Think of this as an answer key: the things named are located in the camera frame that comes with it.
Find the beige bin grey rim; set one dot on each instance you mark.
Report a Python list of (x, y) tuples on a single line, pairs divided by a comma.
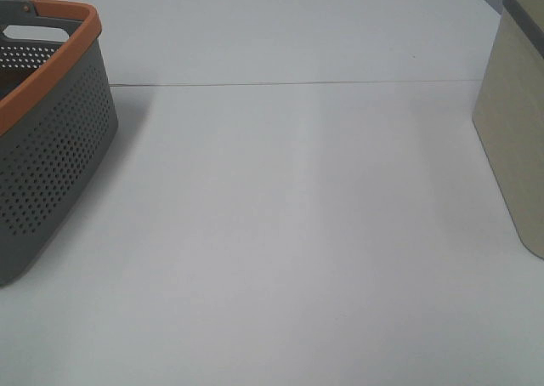
[(508, 116)]

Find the grey perforated basket orange rim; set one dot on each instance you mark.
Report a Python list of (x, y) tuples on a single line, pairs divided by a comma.
[(58, 120)]

